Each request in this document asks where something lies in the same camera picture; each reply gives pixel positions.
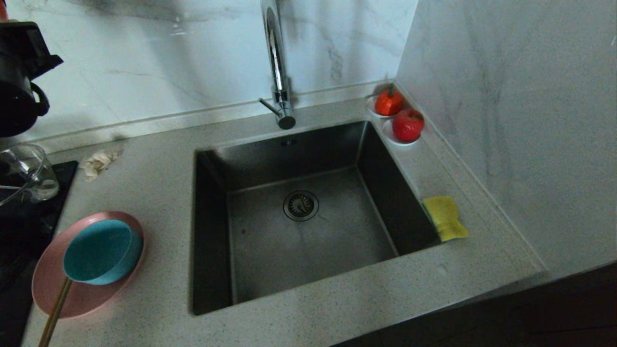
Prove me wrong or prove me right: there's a yellow green sponge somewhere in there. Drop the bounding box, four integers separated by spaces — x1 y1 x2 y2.
423 195 469 242

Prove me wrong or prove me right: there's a round metal drain strainer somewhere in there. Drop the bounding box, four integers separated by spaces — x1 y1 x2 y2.
283 190 320 222

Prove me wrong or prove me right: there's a black induction cooktop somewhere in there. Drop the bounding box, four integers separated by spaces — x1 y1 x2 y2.
0 160 79 347

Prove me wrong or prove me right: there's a crumpled white paper tissue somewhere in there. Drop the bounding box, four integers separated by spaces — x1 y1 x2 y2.
80 147 124 183

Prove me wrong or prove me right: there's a chrome sink faucet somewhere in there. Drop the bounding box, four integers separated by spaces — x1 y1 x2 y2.
259 0 296 131

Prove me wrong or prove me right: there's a red toy apple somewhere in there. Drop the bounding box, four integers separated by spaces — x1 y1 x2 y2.
392 108 425 143

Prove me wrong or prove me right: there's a clear glass cup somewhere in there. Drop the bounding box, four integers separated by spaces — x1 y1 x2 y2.
0 144 60 208

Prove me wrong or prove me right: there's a teal plastic bowl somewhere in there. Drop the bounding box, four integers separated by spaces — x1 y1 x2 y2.
63 219 144 285

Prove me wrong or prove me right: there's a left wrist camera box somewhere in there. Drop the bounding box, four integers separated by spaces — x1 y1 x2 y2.
27 24 64 80

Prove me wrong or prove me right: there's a pink plastic plate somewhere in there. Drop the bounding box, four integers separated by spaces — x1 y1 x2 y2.
32 211 146 319

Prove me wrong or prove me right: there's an orange-red toy tomato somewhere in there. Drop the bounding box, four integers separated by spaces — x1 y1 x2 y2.
375 86 404 117

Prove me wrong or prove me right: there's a stainless steel sink basin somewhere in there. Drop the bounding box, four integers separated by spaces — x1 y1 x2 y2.
192 120 442 316

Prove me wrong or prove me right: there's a small white round dish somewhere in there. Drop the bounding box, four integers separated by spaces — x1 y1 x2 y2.
382 119 421 147
367 94 403 119

